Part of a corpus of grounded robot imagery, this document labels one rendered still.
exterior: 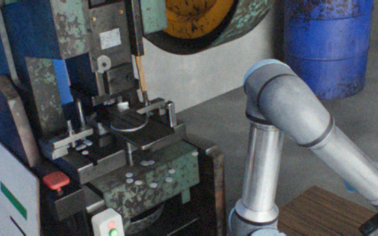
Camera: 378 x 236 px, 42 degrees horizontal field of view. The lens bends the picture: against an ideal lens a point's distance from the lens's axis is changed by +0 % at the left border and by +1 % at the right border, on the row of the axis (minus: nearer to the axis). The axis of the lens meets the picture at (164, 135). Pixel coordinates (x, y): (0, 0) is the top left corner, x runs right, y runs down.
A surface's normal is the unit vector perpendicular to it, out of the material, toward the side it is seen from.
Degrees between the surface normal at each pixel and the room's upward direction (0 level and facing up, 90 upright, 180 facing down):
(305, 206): 0
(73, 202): 90
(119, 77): 90
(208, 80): 90
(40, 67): 90
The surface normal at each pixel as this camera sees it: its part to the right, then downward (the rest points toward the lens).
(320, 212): -0.09, -0.88
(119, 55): 0.61, 0.32
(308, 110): 0.08, -0.07
